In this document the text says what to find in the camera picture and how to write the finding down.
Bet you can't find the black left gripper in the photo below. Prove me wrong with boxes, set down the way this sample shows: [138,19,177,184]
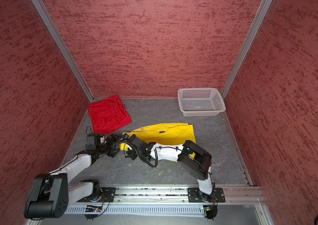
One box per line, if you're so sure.
[97,133,124,158]

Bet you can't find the red shorts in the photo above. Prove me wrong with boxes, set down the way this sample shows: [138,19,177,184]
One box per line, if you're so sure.
[88,95,132,135]

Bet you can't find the yellow shorts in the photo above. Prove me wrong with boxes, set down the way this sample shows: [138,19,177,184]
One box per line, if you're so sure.
[127,123,196,162]

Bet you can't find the white plastic laundry basket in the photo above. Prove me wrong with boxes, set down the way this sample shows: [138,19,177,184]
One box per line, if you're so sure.
[177,88,226,117]

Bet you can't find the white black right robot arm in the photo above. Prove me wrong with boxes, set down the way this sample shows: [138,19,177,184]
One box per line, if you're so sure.
[120,140,216,203]

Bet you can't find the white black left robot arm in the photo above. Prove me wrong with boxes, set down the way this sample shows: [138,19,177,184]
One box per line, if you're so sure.
[24,133,121,220]

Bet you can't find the left small circuit board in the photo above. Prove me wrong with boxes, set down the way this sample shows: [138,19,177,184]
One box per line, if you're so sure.
[85,205,103,213]

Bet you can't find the small circuit board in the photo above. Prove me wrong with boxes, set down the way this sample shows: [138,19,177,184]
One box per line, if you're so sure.
[85,205,103,213]
[203,206,212,212]

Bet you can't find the right small circuit board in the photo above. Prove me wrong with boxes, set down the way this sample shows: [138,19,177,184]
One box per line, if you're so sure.
[203,206,212,212]

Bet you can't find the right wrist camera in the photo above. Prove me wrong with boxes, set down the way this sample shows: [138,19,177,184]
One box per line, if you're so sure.
[120,134,148,151]

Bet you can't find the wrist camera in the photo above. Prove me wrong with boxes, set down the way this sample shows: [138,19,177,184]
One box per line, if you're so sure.
[120,134,148,151]
[86,133,106,151]

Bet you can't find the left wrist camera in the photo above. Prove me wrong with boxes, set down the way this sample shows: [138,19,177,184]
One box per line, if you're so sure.
[86,133,106,151]

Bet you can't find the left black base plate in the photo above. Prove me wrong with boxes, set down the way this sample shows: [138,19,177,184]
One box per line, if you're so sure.
[78,187,116,203]

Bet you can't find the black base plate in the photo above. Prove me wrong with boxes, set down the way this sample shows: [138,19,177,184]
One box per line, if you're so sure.
[78,187,116,203]
[187,187,225,203]

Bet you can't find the white slotted cable duct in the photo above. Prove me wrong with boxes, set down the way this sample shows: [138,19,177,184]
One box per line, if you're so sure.
[65,204,204,217]

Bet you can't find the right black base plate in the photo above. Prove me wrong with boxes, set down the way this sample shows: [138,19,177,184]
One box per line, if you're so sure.
[187,187,225,203]

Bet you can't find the aluminium front rail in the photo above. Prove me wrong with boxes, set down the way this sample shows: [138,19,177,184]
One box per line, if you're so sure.
[35,185,265,205]

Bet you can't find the left corner aluminium post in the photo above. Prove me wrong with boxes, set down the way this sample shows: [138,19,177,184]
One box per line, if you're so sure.
[31,0,95,102]

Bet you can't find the corner aluminium post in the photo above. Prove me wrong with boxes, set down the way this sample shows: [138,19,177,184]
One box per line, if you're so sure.
[221,0,272,99]
[31,0,95,102]

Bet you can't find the right corner aluminium post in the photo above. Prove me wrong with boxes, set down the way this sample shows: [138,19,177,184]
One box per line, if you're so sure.
[221,0,272,99]

